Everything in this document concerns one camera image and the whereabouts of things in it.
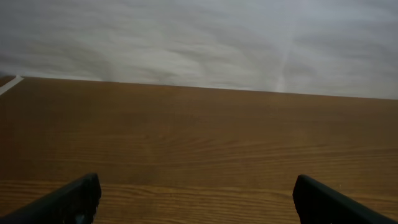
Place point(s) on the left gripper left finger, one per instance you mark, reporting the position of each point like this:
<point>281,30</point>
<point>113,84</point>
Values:
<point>68,203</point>

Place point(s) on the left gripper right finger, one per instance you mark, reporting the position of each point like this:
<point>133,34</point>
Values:
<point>326,205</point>

